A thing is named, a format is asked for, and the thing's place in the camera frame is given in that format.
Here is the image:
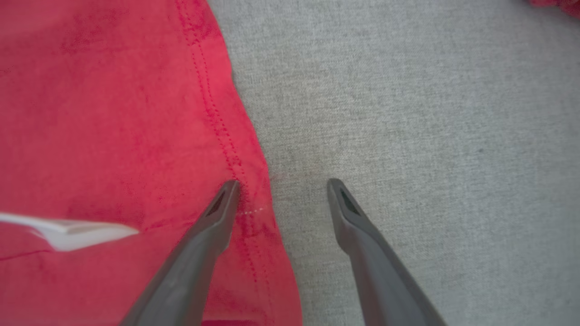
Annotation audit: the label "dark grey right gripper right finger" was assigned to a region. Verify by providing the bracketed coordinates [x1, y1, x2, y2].
[327, 178, 447, 326]

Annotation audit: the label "red shorts with white stripe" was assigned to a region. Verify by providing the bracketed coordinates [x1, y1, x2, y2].
[528, 0, 580, 19]

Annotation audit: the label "red jersey with white trim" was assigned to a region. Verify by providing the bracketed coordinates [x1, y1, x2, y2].
[0, 0, 303, 326]

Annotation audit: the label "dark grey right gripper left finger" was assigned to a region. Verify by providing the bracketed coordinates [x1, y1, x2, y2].
[119, 180, 241, 326]

